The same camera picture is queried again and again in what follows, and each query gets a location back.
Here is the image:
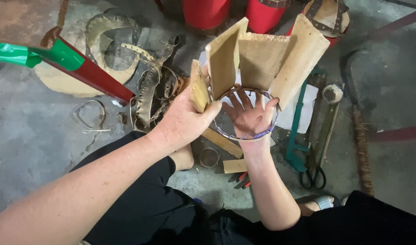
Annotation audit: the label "person's left hand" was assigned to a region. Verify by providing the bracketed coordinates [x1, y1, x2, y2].
[148, 65, 223, 156]

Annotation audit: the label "person's right hand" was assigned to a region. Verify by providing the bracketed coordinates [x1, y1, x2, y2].
[222, 89, 280, 143]

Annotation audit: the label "wire hoop with purple binding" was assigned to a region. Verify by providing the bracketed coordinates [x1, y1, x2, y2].
[214, 86, 281, 141]

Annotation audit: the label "short narrow wooden slat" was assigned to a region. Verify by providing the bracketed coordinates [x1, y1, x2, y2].
[190, 59, 211, 113]

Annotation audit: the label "person's left foot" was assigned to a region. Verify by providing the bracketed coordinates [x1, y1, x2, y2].
[168, 144, 195, 172]

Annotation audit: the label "person's foot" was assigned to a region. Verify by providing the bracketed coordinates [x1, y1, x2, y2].
[168, 144, 195, 172]
[298, 200, 334, 217]

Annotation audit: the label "pile of perforated hide strips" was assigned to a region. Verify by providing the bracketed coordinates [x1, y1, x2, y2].
[120, 35, 192, 132]

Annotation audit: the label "small wooden block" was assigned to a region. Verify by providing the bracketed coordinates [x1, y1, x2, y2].
[223, 159, 248, 174]

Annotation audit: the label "white paper sheet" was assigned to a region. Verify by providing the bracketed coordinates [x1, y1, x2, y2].
[197, 50, 320, 135]

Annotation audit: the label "wide rough-topped wooden slat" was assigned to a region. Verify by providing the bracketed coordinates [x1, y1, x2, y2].
[238, 32, 291, 92]

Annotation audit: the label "tall wooden slat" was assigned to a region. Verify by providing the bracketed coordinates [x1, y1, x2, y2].
[205, 17, 249, 101]

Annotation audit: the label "long pale wooden slat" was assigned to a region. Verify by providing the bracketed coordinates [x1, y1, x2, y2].
[271, 14, 330, 111]

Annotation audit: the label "round-headed mallet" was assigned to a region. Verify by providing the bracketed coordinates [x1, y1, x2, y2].
[312, 83, 345, 168]

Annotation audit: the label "person's black trousers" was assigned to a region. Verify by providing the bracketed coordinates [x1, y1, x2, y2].
[69, 131, 416, 245]

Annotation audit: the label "red metal bar, green tape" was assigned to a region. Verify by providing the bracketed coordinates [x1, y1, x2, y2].
[0, 36, 136, 103]

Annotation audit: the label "red drum body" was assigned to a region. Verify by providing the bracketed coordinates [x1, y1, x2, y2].
[245, 0, 291, 35]
[182, 0, 231, 30]

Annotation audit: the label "person's right foot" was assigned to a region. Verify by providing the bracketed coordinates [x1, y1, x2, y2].
[298, 200, 334, 217]

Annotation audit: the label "round cut rawhide sheet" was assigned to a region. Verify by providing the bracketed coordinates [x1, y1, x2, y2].
[34, 14, 142, 98]

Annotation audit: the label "red drum with hide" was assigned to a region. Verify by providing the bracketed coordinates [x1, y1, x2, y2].
[286, 0, 350, 47]

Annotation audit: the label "dark red metal bar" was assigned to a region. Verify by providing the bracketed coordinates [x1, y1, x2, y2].
[369, 125, 416, 143]
[367, 6, 416, 41]

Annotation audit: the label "rusty metal plate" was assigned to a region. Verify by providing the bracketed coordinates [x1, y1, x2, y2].
[0, 0, 69, 49]

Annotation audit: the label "small metal ring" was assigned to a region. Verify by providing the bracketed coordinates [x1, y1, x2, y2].
[198, 147, 221, 169]

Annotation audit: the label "green hacksaw frame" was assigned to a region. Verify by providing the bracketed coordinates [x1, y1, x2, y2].
[285, 67, 327, 173]

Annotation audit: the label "red-handled pliers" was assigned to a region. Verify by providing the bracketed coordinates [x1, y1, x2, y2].
[233, 171, 252, 190]

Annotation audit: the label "thin wire loop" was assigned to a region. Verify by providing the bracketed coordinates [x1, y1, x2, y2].
[73, 99, 112, 134]

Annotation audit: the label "black-handled scissors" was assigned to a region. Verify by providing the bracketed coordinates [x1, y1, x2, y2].
[298, 76, 327, 190]

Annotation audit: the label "silver strap sandal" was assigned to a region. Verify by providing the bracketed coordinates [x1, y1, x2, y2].
[294, 194, 342, 211]

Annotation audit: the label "brown rope-wrapped stick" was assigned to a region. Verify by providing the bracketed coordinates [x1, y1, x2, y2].
[340, 49, 375, 197]

